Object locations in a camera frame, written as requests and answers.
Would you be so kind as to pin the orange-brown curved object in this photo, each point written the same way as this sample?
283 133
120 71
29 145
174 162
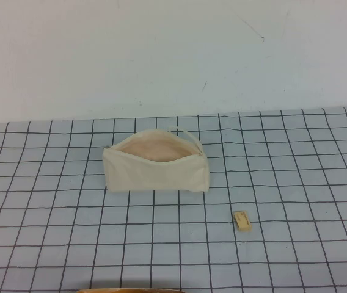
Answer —
130 290

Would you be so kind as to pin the blue grid-pattern tablecloth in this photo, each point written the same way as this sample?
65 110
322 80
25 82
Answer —
69 232

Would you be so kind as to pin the cream fabric pencil case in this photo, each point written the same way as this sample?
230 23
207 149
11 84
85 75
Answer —
149 177

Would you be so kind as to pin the beige rectangular eraser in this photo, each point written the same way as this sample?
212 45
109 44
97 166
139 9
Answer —
242 220

